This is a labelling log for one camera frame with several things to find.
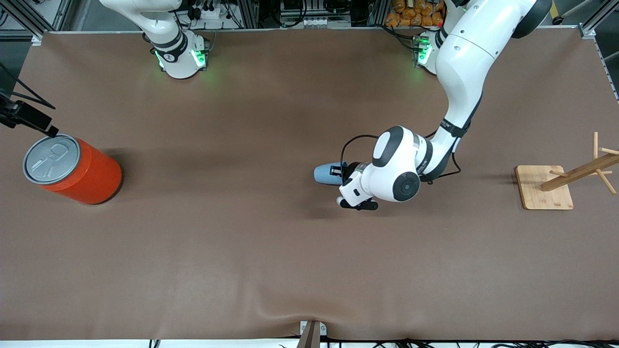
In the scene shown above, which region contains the blue plastic cup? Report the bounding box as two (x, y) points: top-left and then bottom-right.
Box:
(314, 163), (348, 187)

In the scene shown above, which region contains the orange can with grey lid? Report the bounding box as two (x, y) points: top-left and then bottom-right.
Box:
(22, 134), (123, 205)

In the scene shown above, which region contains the brown table mat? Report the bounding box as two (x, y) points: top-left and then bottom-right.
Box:
(0, 27), (619, 341)

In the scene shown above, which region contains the orange snack bag pile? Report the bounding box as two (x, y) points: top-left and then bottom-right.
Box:
(385, 0), (445, 28)

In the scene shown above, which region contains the wooden mug tree stand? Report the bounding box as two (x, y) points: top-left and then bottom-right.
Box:
(515, 131), (619, 211)

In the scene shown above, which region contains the white power strip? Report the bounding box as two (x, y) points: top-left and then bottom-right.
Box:
(190, 4), (224, 21)

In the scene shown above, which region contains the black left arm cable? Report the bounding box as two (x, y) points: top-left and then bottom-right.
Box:
(340, 130), (461, 184)

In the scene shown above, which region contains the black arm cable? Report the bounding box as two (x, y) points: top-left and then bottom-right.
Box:
(340, 130), (461, 184)
(0, 63), (56, 110)

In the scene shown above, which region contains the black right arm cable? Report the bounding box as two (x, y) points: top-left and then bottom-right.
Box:
(0, 63), (56, 110)

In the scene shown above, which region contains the aluminium frame profile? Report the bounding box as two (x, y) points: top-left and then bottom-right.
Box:
(0, 0), (73, 45)
(578, 0), (619, 39)

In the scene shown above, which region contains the metal bracket with wooden post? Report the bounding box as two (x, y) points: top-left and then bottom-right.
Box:
(297, 320), (327, 348)

